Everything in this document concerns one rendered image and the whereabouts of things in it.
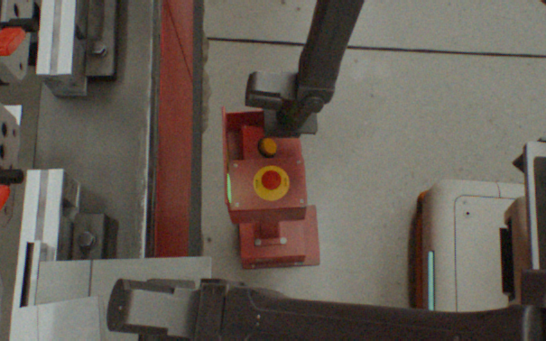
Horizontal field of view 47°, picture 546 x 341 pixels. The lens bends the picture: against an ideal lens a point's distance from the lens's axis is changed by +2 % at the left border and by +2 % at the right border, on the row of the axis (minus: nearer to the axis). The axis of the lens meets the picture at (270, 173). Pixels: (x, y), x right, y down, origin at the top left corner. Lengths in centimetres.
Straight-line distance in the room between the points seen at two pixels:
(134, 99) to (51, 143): 17
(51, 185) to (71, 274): 17
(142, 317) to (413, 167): 153
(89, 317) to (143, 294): 33
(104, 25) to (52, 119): 20
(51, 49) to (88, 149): 19
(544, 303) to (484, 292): 134
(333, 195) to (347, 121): 27
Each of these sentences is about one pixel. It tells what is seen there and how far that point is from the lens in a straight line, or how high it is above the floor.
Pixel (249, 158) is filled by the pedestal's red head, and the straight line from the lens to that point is 128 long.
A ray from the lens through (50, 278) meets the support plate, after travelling 102.
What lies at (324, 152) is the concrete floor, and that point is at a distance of 207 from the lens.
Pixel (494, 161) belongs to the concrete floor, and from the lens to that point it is 218.
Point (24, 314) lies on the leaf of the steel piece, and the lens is 103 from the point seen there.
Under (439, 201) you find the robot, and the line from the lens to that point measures 180.
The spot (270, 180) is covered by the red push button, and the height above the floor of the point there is 81.
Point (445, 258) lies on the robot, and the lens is 176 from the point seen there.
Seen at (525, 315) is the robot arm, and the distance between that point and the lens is 43.
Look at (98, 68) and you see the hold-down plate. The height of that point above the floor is 90.
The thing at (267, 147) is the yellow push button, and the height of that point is 73.
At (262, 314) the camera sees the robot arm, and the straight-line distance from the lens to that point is 58.
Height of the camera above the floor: 195
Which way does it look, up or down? 73 degrees down
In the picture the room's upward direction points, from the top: 3 degrees counter-clockwise
